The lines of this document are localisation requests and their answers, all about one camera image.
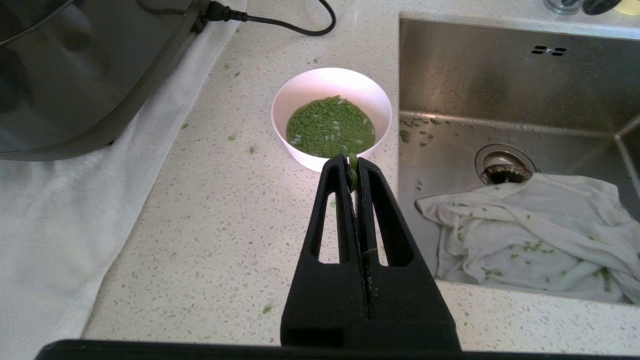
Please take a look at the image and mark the white crumpled cloth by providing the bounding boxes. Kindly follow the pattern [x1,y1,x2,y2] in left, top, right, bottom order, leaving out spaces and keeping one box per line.
[416,172,640,305]

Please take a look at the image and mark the stainless steel sink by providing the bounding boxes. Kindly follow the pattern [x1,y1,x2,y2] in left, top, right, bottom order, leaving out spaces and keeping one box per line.
[398,13,640,306]

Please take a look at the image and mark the black power cable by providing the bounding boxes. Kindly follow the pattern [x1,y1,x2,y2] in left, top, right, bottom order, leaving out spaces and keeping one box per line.
[205,0,337,37]

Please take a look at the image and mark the black Midea rice cooker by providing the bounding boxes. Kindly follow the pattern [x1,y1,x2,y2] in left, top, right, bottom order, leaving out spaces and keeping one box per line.
[0,0,206,162]

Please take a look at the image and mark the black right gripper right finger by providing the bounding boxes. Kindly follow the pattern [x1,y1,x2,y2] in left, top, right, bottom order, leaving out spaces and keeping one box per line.
[356,159,461,348]

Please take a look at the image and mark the metal sink drain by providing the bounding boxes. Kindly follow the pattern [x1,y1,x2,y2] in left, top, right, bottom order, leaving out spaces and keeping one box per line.
[475,144,538,186]

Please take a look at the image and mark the white terry towel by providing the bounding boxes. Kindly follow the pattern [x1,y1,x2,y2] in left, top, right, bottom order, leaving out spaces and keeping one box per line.
[0,0,248,360]

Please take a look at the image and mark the chrome faucet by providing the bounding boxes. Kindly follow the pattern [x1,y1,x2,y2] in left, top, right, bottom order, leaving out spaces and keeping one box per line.
[544,0,623,16]

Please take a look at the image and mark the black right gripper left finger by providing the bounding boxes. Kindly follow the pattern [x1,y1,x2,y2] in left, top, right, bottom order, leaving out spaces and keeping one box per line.
[280,154,372,348]

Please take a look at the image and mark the chopped green onions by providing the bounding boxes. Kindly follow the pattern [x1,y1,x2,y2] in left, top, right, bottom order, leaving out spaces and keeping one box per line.
[286,96,376,158]

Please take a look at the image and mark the pink bowl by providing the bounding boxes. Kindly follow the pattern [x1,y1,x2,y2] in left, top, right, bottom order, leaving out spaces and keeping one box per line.
[271,67,393,173]

